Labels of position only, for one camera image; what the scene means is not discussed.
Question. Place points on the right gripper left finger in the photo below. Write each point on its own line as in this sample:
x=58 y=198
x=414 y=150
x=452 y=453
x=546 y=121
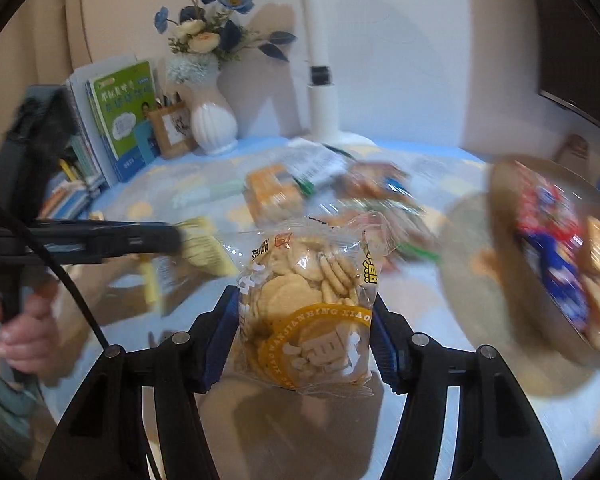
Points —
x=101 y=434

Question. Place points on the red blue snack bag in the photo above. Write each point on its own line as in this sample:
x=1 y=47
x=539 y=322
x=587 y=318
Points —
x=551 y=235

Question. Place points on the green and blue textbook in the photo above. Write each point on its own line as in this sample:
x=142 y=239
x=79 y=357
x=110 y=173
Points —
x=109 y=99

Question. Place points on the yellow cake snack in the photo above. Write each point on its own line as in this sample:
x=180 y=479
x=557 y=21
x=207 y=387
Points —
x=167 y=278

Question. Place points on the brown snack pack blue label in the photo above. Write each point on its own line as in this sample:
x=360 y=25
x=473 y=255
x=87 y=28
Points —
x=376 y=181

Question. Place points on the blue and cream flower bouquet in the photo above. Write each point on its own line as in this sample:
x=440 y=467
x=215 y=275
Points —
x=206 y=35

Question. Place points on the red rice cracker pack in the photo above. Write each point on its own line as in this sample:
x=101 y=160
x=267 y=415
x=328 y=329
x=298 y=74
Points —
x=373 y=226

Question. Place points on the pale green flat snack packet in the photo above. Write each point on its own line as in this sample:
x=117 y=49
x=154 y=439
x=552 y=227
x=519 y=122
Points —
x=208 y=193

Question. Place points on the amber glass snack bowl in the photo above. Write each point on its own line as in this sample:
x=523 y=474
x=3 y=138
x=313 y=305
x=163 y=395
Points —
x=520 y=281

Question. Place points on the person's left hand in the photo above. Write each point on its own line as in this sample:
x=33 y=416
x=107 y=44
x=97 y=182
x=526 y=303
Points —
x=29 y=342

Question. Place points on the orange bread snack pack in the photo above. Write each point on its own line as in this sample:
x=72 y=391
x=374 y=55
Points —
x=272 y=195

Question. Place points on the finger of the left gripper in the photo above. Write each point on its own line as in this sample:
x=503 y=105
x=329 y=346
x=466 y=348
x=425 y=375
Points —
x=119 y=239

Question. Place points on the white desk lamp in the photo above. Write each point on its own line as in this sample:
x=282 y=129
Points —
x=323 y=98

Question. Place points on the round biscuits clear bag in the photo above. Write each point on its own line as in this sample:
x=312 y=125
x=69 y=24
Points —
x=305 y=309

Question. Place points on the small blue card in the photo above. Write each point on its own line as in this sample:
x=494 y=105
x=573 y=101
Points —
x=146 y=141

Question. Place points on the wooden pen holder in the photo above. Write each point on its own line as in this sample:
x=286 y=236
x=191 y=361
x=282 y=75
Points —
x=172 y=130

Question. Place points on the stack of books at left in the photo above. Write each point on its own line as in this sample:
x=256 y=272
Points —
x=74 y=186

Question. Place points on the brown bar green wrapper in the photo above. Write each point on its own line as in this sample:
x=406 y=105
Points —
x=414 y=240

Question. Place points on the small brown figurine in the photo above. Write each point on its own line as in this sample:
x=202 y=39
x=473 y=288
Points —
x=574 y=149

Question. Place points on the white ribbed ceramic vase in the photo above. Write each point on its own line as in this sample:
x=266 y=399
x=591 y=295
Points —
x=212 y=120

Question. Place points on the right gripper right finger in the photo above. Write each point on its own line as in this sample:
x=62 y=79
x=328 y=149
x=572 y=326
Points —
x=498 y=433

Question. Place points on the green white label snack pack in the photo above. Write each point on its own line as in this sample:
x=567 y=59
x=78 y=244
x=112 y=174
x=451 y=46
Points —
x=315 y=164

